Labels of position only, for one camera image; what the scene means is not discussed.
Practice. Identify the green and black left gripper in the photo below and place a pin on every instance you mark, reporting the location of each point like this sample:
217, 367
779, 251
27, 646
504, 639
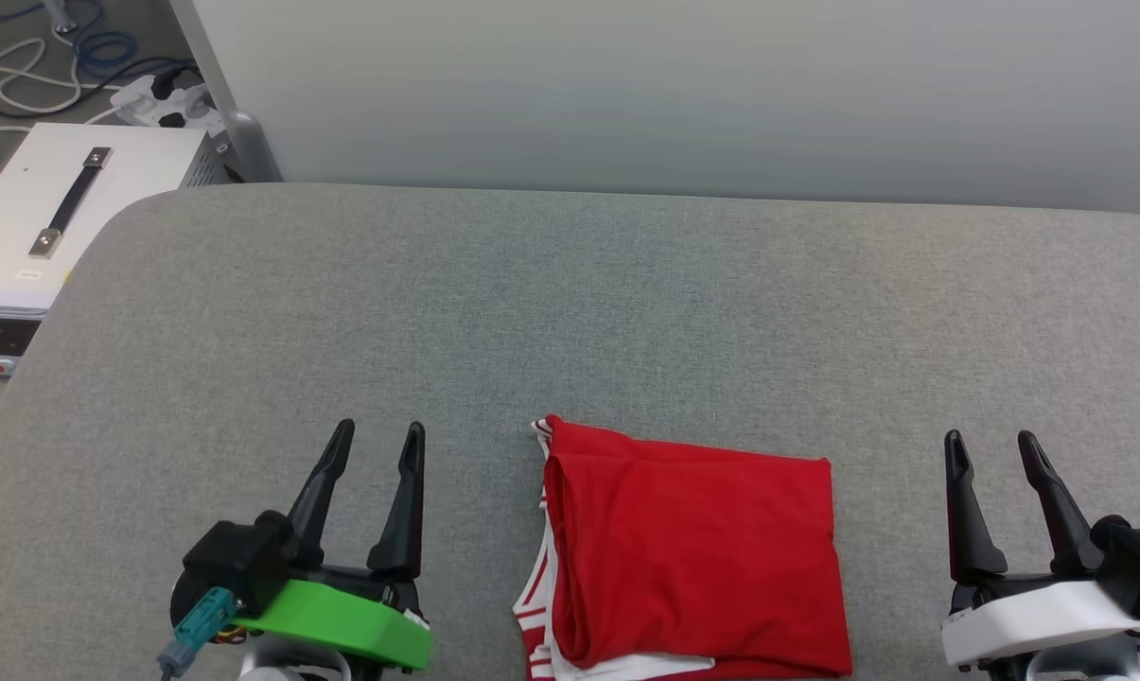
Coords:
342, 615

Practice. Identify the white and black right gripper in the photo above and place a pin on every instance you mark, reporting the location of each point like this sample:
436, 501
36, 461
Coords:
1043, 615

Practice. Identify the red garment with white stripes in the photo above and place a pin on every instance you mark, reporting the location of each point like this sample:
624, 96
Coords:
702, 549

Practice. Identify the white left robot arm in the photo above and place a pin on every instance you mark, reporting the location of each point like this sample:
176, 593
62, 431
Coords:
286, 662

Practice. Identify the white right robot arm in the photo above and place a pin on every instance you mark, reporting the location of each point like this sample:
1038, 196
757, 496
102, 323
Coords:
1071, 662

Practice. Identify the white equipment box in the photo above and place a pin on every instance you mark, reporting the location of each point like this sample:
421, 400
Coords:
144, 165

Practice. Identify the white power strip black plugs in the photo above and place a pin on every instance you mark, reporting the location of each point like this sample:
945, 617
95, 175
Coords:
130, 106

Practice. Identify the grey metal table leg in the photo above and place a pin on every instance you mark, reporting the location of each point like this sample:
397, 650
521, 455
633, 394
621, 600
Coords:
59, 11

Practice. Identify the white partition panel grey frame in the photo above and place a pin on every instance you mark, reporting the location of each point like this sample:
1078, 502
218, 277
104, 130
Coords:
674, 95

